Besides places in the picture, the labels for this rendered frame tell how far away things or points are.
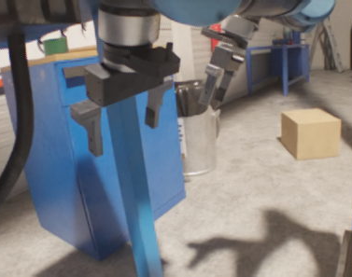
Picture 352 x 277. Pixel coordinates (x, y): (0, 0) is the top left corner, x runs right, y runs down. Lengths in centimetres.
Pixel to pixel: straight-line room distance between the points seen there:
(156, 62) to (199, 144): 170
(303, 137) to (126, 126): 177
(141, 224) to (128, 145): 24
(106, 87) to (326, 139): 213
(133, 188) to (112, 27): 51
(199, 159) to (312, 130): 89
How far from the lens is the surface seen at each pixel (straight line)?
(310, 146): 239
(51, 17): 30
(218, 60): 74
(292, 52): 647
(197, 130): 203
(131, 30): 40
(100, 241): 141
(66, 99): 118
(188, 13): 28
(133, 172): 79
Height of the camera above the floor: 89
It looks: 17 degrees down
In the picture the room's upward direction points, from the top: 6 degrees counter-clockwise
